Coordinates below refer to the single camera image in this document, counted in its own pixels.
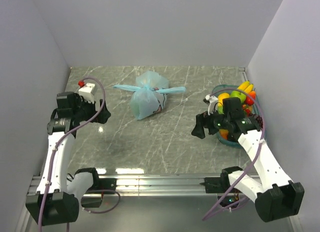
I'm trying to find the purple fake grapes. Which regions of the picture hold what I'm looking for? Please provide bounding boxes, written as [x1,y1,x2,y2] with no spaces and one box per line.
[245,109,263,128]

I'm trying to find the yellow fake bananas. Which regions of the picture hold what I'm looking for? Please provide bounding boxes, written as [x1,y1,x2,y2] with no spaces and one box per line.
[238,81,254,94]

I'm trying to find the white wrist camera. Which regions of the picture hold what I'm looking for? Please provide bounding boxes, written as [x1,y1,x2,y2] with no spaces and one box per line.
[77,80,97,104]
[203,94,218,115]

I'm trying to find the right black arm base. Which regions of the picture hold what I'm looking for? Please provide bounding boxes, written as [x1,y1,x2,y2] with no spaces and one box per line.
[199,176,250,209]

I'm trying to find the green fake apple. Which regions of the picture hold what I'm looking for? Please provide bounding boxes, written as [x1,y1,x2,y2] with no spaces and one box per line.
[230,90,246,103]

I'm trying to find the light blue plastic bag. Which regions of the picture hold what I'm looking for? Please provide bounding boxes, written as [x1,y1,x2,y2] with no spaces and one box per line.
[113,71,186,120]

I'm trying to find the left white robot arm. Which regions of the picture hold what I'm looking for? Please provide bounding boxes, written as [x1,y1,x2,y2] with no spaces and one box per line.
[25,92,111,230]

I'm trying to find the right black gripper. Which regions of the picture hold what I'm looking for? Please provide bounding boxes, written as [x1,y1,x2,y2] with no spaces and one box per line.
[191,106,231,138]

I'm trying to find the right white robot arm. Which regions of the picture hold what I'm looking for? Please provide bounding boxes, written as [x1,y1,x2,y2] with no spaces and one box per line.
[191,95,305,222]

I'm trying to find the teal plastic fruit basket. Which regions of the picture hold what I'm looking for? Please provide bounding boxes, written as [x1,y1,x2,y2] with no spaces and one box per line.
[212,81,265,148]

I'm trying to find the red orange fake pepper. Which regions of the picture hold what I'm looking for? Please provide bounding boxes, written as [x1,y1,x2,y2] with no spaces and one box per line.
[245,90,256,106]

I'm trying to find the yellow fake mango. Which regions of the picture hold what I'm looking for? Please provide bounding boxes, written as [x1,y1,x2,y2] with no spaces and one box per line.
[217,92,230,107]

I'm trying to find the small orange fake fruit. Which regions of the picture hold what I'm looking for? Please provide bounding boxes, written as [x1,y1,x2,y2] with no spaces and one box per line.
[219,129,229,140]

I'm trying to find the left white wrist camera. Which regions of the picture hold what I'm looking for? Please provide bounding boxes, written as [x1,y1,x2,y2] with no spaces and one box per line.
[77,80,97,104]

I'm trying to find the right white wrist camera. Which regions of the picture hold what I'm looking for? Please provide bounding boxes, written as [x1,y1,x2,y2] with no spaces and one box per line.
[203,94,218,115]

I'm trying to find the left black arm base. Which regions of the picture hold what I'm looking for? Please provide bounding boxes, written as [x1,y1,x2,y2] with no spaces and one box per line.
[81,178,117,209]

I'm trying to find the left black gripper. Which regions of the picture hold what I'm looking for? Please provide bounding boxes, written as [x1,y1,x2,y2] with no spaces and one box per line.
[73,94,110,124]

